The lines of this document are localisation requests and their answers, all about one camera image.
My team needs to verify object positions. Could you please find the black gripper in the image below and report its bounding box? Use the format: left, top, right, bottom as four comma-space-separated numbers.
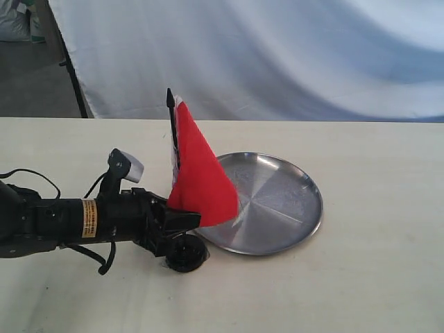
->
96, 148, 201, 257

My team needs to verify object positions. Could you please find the red flag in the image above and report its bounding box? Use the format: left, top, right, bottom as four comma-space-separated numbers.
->
166, 89, 239, 227

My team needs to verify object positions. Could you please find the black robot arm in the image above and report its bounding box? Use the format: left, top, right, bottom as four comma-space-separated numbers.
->
1, 148, 200, 258

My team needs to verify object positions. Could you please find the black round flag base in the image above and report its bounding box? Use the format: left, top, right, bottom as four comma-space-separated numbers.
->
165, 234, 208, 273

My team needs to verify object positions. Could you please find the round steel plate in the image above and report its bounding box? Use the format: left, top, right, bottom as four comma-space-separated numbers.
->
196, 152, 323, 256

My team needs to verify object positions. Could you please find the black backdrop stand pole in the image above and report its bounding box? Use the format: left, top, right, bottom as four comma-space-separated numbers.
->
48, 1, 89, 119

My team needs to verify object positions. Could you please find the white sack in background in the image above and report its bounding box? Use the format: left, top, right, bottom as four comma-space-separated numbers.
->
1, 0, 46, 44

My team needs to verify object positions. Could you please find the white backdrop cloth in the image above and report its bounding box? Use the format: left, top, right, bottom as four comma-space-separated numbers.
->
50, 1, 443, 122

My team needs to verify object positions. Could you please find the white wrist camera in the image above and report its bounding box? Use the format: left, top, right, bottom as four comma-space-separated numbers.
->
121, 151, 144, 183

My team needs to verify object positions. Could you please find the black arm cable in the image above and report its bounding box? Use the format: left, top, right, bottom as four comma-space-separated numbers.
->
0, 168, 117, 276

